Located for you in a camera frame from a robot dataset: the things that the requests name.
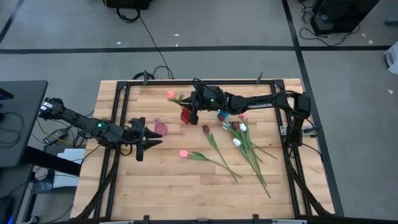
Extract looped black cable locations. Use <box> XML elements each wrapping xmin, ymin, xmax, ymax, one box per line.
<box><xmin>116</xmin><ymin>6</ymin><xmax>141</xmax><ymax>24</ymax></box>

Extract pink glass vase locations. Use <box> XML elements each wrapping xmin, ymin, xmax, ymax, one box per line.
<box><xmin>152</xmin><ymin>117</ymin><xmax>169</xmax><ymax>137</ymax></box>

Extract red glass vase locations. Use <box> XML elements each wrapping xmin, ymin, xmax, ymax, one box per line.
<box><xmin>180</xmin><ymin>107</ymin><xmax>191</xmax><ymax>125</ymax></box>

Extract black desk foot bar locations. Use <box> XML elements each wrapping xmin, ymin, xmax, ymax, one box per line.
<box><xmin>23</xmin><ymin>146</ymin><xmax>82</xmax><ymax>177</ymax></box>

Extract black equipment box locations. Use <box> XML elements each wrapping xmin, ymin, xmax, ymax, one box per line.
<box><xmin>102</xmin><ymin>0</ymin><xmax>155</xmax><ymax>10</ymax></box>

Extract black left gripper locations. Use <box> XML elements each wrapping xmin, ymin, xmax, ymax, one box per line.
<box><xmin>123</xmin><ymin>116</ymin><xmax>164</xmax><ymax>154</ymax></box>

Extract black desk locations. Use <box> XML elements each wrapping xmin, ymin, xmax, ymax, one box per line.
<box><xmin>0</xmin><ymin>80</ymin><xmax>49</xmax><ymax>169</ymax></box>

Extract tangled black cables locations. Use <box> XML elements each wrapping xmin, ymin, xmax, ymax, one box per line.
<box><xmin>298</xmin><ymin>0</ymin><xmax>361</xmax><ymax>47</ymax></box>

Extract white paper sheet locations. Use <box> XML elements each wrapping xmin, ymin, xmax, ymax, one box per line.
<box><xmin>52</xmin><ymin>148</ymin><xmax>86</xmax><ymax>189</ymax></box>

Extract black power adapter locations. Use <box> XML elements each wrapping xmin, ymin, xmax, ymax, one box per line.
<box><xmin>42</xmin><ymin>128</ymin><xmax>69</xmax><ymax>146</ymax></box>

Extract white plastic object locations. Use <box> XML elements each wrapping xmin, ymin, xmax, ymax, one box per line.
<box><xmin>384</xmin><ymin>42</ymin><xmax>398</xmax><ymax>75</ymax></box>

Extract yellow cable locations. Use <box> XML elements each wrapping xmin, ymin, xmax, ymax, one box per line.
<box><xmin>36</xmin><ymin>118</ymin><xmax>78</xmax><ymax>147</ymax></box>

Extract black equipment case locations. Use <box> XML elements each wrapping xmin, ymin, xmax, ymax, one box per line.
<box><xmin>310</xmin><ymin>0</ymin><xmax>381</xmax><ymax>35</ymax></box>

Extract long black floor cable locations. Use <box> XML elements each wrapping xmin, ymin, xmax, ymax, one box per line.
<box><xmin>136</xmin><ymin>14</ymin><xmax>175</xmax><ymax>80</ymax></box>

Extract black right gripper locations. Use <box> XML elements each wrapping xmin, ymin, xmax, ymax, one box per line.
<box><xmin>180</xmin><ymin>84</ymin><xmax>229</xmax><ymax>112</ymax></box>

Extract black aluminium table frame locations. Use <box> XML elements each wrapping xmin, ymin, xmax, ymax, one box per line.
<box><xmin>74</xmin><ymin>70</ymin><xmax>335</xmax><ymax>224</ymax></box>

